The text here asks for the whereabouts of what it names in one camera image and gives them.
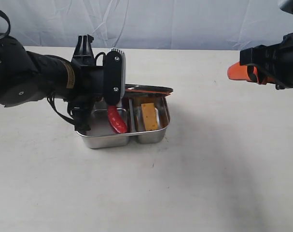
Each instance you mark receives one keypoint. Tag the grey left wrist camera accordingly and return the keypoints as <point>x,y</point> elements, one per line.
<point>114,73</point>

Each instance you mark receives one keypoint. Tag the yellow toy cheese wedge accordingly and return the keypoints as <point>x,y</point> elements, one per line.
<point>149,116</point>

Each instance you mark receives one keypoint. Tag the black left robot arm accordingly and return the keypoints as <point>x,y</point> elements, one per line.
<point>27,77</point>

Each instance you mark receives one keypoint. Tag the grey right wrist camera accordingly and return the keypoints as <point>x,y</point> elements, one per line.
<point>286,6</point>

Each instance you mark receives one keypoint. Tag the blue-grey backdrop cloth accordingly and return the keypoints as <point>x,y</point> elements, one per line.
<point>149,24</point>

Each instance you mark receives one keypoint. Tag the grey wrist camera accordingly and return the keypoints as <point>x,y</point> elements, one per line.
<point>286,6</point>
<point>114,73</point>

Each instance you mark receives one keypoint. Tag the red toy sausage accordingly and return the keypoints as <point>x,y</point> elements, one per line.
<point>115,120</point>

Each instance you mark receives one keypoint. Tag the dark transparent lunch box lid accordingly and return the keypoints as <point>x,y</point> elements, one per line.
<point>147,89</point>

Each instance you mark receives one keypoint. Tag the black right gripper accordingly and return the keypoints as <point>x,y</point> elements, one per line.
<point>266,64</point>

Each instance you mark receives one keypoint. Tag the steel two-compartment lunch box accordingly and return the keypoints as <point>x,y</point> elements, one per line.
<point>102,134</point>

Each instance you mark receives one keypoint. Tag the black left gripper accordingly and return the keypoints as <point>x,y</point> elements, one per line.
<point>88,83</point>

